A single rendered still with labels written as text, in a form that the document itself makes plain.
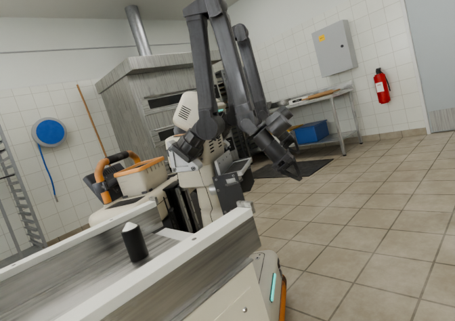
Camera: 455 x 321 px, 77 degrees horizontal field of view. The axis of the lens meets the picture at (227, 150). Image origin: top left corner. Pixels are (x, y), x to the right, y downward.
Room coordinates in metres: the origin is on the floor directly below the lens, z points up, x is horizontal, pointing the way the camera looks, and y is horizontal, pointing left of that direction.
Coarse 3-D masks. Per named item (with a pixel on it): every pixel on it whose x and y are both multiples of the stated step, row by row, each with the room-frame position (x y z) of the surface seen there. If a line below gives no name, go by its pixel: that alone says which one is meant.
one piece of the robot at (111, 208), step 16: (112, 160) 1.28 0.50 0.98; (144, 160) 1.53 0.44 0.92; (96, 176) 1.18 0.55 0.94; (176, 176) 1.41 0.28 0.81; (160, 192) 1.19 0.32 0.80; (176, 192) 1.22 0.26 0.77; (192, 192) 1.51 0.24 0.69; (112, 208) 1.09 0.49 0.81; (128, 208) 1.04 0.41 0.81; (160, 208) 1.15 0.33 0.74; (176, 208) 1.21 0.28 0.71; (192, 208) 1.30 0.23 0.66; (96, 224) 1.07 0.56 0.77; (176, 224) 1.20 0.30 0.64; (192, 224) 1.28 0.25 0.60
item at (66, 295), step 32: (128, 256) 0.51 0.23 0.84; (64, 288) 0.45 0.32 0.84; (96, 288) 0.42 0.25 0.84; (224, 288) 0.33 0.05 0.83; (256, 288) 0.36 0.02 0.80; (0, 320) 0.40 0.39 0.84; (32, 320) 0.38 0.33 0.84; (192, 320) 0.30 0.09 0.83; (224, 320) 0.32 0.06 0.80; (256, 320) 0.35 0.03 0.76
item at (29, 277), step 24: (120, 216) 0.57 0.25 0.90; (144, 216) 0.59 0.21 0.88; (72, 240) 0.50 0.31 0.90; (96, 240) 0.53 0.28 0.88; (120, 240) 0.55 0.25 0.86; (24, 264) 0.45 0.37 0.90; (48, 264) 0.47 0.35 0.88; (72, 264) 0.49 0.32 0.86; (0, 288) 0.43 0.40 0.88; (24, 288) 0.45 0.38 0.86; (48, 288) 0.46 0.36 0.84; (0, 312) 0.42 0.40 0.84
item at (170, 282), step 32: (224, 224) 0.36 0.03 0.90; (160, 256) 0.32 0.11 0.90; (192, 256) 0.32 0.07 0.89; (224, 256) 0.35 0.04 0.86; (128, 288) 0.27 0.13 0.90; (160, 288) 0.29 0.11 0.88; (192, 288) 0.32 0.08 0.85; (64, 320) 0.25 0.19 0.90; (96, 320) 0.25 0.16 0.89; (128, 320) 0.27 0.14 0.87; (160, 320) 0.29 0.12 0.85
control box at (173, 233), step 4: (168, 228) 0.59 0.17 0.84; (160, 232) 0.58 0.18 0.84; (164, 232) 0.58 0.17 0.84; (168, 232) 0.57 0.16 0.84; (172, 232) 0.56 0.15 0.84; (176, 232) 0.56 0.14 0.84; (180, 232) 0.55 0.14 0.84; (184, 232) 0.54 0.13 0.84; (188, 232) 0.54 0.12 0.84; (168, 236) 0.55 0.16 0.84; (172, 236) 0.54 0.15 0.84; (176, 236) 0.53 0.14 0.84; (180, 236) 0.53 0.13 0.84; (184, 236) 0.52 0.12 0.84; (188, 236) 0.52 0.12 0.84
